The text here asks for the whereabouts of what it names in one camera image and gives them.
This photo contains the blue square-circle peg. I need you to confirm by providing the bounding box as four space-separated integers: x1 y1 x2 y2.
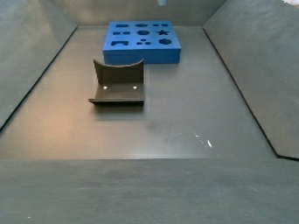
157 0 165 6

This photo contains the black curved holder stand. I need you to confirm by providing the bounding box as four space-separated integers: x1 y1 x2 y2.
88 60 145 104

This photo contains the blue shape-sorter box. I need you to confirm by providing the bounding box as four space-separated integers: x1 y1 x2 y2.
102 20 181 65

